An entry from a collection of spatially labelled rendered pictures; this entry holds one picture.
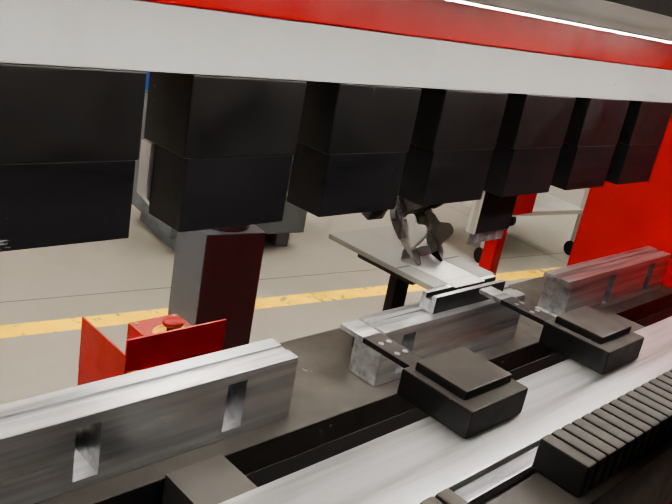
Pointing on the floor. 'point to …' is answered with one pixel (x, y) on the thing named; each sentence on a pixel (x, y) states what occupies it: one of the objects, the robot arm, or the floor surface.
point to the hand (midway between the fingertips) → (425, 258)
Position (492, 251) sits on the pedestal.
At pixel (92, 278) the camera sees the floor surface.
